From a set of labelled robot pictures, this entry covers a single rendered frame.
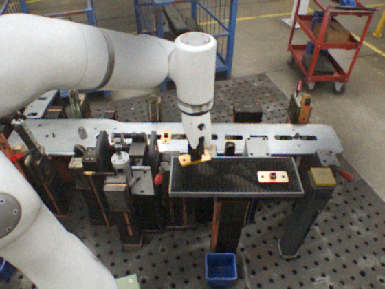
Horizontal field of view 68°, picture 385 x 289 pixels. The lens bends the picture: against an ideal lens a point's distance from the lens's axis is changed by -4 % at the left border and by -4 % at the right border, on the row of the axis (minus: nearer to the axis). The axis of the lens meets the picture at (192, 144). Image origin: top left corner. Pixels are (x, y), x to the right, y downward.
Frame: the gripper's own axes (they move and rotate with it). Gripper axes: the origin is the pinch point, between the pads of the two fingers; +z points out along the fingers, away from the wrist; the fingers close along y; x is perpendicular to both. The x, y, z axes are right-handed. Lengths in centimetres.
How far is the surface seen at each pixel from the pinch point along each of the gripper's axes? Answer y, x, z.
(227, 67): 210, -107, 106
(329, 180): -15.2, -35.7, 8.6
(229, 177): -5.2, -8.8, 8.5
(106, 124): 49, 23, 24
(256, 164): -3.0, -18.2, 8.5
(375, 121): 101, -222, 124
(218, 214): -6.9, -5.5, 23.2
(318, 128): 20, -62, 24
